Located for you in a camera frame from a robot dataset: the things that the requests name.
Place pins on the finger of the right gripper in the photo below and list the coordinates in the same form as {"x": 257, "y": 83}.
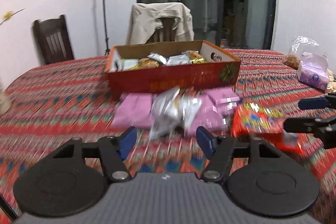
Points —
{"x": 313, "y": 103}

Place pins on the studio light on stand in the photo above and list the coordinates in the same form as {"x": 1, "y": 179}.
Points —
{"x": 107, "y": 48}

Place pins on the clear plastic bag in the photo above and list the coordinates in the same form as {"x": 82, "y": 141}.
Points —
{"x": 300, "y": 45}

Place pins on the purple tissue pack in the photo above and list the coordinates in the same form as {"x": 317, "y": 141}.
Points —
{"x": 312, "y": 70}

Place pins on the pale green packet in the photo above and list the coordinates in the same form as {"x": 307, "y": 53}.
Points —
{"x": 127, "y": 64}

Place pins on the dark wooden chair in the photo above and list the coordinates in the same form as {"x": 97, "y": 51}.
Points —
{"x": 53, "y": 40}

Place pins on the chair with beige jacket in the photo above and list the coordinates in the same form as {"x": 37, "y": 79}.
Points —
{"x": 147, "y": 18}

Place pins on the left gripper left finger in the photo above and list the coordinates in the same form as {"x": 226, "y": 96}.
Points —
{"x": 75, "y": 176}

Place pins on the yellow flower branches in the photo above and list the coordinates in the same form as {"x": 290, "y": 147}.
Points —
{"x": 9, "y": 15}

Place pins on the white silver snack packet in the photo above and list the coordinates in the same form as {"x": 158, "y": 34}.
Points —
{"x": 171, "y": 109}

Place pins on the pink snack packet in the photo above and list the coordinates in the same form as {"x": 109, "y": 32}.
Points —
{"x": 134, "y": 110}
{"x": 216, "y": 105}

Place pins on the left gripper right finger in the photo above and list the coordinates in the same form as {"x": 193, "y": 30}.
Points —
{"x": 258, "y": 178}

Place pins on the small floral ceramic vase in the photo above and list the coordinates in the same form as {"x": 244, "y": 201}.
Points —
{"x": 5, "y": 102}

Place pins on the red orange snack bag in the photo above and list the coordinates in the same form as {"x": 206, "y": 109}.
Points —
{"x": 251, "y": 119}

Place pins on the oat crisp packet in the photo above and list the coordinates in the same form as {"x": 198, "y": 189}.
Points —
{"x": 148, "y": 63}

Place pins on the red cardboard box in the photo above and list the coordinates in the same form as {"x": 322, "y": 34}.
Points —
{"x": 221, "y": 69}

